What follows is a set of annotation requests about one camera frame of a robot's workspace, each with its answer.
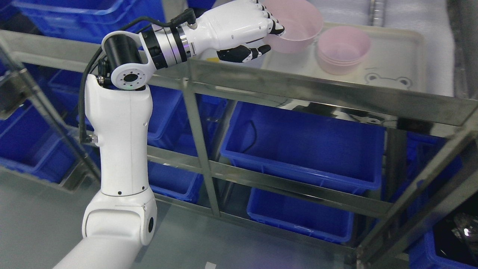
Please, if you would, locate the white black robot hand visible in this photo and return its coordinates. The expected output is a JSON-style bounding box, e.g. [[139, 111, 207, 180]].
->
[[183, 0, 285, 63]]

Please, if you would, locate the pink ikea bowl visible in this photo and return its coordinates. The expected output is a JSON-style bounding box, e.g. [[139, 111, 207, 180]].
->
[[262, 0, 324, 53]]

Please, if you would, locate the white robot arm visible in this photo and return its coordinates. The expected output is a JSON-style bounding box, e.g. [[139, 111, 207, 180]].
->
[[55, 26, 196, 269]]

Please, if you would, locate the stack of pink bowls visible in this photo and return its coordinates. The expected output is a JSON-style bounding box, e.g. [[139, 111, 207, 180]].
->
[[316, 26, 372, 75]]

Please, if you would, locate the large blue bin middle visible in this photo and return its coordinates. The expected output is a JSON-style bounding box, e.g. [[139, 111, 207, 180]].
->
[[220, 102, 385, 195]]

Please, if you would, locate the steel shelf rack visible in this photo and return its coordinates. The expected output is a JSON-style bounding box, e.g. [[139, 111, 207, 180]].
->
[[0, 30, 478, 269]]

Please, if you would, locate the blue bin bottom shelf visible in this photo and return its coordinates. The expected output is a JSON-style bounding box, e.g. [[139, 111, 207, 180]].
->
[[246, 188, 354, 244]]

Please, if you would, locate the white bear tray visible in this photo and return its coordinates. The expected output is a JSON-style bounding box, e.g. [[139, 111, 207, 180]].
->
[[202, 22, 428, 96]]

